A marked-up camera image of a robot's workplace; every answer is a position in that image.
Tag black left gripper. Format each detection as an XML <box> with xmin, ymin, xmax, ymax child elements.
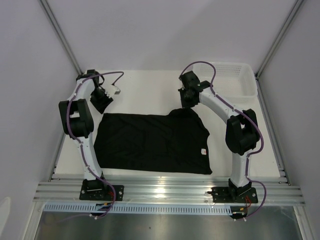
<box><xmin>90</xmin><ymin>88</ymin><xmax>114</xmax><ymax>114</ymax></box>

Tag black t-shirt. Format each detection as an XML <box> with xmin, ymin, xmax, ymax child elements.
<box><xmin>94</xmin><ymin>108</ymin><xmax>213</xmax><ymax>175</ymax></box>

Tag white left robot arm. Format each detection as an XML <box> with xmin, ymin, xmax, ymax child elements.
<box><xmin>58</xmin><ymin>69</ymin><xmax>113</xmax><ymax>200</ymax></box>

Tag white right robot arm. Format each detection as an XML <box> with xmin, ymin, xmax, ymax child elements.
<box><xmin>178</xmin><ymin>71</ymin><xmax>264</xmax><ymax>202</ymax></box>

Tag white perforated plastic basket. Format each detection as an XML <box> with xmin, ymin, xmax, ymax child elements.
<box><xmin>196</xmin><ymin>61</ymin><xmax>258</xmax><ymax>103</ymax></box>

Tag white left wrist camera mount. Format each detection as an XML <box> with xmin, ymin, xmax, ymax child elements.
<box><xmin>105</xmin><ymin>84</ymin><xmax>121</xmax><ymax>98</ymax></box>

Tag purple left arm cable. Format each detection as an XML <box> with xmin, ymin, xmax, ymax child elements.
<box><xmin>67</xmin><ymin>71</ymin><xmax>125</xmax><ymax>222</ymax></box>

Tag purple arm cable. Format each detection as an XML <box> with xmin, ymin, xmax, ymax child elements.
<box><xmin>67</xmin><ymin>71</ymin><xmax>125</xmax><ymax>222</ymax></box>
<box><xmin>181</xmin><ymin>61</ymin><xmax>267</xmax><ymax>222</ymax></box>

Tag grey aluminium frame post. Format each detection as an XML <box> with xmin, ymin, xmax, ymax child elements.
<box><xmin>254</xmin><ymin>0</ymin><xmax>307</xmax><ymax>78</ymax></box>

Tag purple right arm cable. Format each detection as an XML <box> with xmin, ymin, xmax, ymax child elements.
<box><xmin>181</xmin><ymin>61</ymin><xmax>267</xmax><ymax>222</ymax></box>

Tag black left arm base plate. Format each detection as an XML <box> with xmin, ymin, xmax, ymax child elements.
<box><xmin>79</xmin><ymin>185</ymin><xmax>125</xmax><ymax>201</ymax></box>

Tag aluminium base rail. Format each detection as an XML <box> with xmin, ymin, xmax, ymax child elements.
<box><xmin>33</xmin><ymin>175</ymin><xmax>306</xmax><ymax>206</ymax></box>

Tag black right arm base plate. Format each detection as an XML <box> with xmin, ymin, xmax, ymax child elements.
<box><xmin>206</xmin><ymin>186</ymin><xmax>258</xmax><ymax>204</ymax></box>

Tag grey slotted cable duct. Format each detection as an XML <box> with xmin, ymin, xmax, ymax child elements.
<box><xmin>43</xmin><ymin>202</ymin><xmax>232</xmax><ymax>216</ymax></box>

